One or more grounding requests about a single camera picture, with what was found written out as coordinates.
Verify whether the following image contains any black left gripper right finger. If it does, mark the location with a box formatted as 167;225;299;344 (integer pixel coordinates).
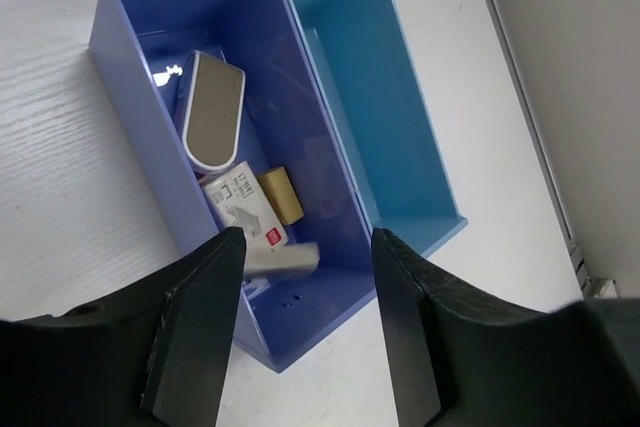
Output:
372;229;639;426

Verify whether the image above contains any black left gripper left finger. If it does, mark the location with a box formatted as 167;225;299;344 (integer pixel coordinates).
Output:
1;228;246;426

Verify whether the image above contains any white eraser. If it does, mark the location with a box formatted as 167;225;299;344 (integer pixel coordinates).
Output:
243;242;320;280

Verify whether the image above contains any white staples box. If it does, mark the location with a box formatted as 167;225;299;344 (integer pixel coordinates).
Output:
200;161;288;250

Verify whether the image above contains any yellow eraser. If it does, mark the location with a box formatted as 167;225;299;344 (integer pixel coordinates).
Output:
257;166;304;225

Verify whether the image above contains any pink eraser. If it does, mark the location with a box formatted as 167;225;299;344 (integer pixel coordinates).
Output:
174;50;246;175

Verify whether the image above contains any purple blue storage bin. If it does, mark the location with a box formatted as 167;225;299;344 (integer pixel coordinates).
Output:
89;0;374;372

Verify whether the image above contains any light blue storage bin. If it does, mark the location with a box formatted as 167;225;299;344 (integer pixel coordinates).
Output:
290;0;467;257

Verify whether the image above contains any aluminium rail right edge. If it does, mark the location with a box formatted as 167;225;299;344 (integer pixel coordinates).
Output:
485;0;619;298

